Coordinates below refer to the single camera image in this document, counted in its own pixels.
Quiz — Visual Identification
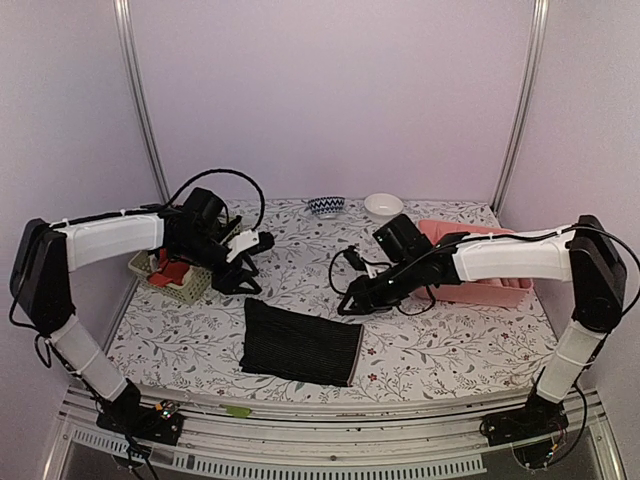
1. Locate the right aluminium frame post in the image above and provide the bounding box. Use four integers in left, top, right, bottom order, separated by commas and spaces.
490, 0, 550, 217

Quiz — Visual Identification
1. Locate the red cloth in basket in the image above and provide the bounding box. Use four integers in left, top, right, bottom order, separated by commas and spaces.
147, 259, 191, 288

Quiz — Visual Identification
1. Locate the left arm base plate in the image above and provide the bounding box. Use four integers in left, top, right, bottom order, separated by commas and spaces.
96, 405, 185, 446

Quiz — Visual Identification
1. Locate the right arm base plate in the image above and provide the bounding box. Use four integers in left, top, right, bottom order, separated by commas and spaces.
479, 407, 569, 446

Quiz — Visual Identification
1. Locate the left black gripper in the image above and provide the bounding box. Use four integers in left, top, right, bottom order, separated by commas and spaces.
173, 231, 262, 295

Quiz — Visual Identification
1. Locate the front aluminium rail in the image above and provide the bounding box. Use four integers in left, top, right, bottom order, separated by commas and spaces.
42, 387, 626, 480

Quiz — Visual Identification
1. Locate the blue white zigzag bowl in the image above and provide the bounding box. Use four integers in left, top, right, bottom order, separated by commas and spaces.
306, 196, 346, 218

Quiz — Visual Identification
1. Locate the aluminium frame post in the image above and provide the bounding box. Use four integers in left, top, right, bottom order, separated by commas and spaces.
113, 0, 170, 201
490, 0, 550, 217

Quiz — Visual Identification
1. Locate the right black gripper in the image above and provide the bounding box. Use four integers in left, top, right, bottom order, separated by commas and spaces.
337, 257, 421, 317

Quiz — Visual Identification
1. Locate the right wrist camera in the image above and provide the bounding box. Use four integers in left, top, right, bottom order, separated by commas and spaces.
343, 246, 377, 278

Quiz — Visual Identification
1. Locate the pink divided organizer tray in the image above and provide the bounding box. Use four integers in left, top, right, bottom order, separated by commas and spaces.
418, 219, 533, 308

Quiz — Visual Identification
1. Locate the black striped underwear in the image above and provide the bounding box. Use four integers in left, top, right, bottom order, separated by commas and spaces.
239, 298, 364, 387

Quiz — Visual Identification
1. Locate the left aluminium frame post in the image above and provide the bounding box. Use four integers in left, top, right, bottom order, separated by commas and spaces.
113, 0, 170, 201

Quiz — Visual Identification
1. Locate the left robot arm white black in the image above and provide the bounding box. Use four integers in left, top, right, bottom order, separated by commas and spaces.
10, 178, 274, 434

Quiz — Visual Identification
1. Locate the small white bowl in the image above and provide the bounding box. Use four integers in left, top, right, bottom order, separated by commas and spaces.
364, 193, 404, 224

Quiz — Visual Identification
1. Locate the green tape piece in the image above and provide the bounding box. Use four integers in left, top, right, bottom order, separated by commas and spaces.
224, 405, 252, 419

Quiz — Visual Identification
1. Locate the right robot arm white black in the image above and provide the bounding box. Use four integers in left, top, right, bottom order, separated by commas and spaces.
338, 214, 633, 436

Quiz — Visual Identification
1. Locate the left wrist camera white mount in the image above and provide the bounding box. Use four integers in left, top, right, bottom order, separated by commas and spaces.
226, 229, 275, 263

